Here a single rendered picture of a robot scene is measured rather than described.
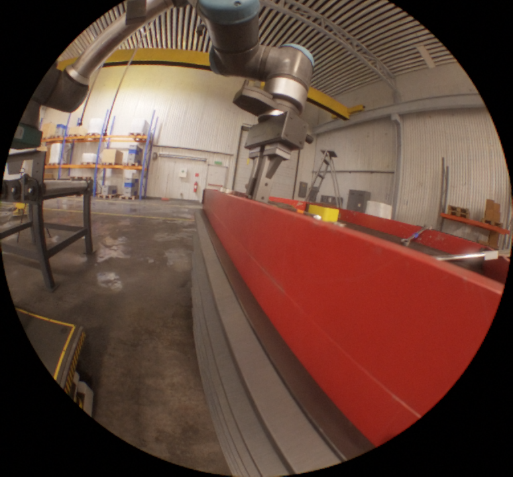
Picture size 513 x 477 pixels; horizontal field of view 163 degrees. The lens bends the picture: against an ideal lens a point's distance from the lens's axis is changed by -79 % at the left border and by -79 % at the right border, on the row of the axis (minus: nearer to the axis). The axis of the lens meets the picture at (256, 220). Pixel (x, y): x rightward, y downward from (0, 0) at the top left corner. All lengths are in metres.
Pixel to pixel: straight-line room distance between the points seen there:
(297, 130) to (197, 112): 10.82
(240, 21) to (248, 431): 0.46
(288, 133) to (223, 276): 0.22
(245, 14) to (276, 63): 0.13
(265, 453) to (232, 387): 0.07
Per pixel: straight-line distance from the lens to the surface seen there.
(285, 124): 0.29
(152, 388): 1.09
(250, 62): 0.41
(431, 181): 8.47
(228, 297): 0.15
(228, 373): 0.19
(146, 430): 1.01
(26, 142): 0.79
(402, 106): 9.47
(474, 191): 8.19
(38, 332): 1.07
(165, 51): 8.86
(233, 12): 0.32
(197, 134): 10.65
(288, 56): 0.41
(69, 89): 0.88
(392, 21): 9.13
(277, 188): 11.49
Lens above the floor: 0.95
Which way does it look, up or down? 9 degrees down
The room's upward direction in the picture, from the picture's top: 8 degrees clockwise
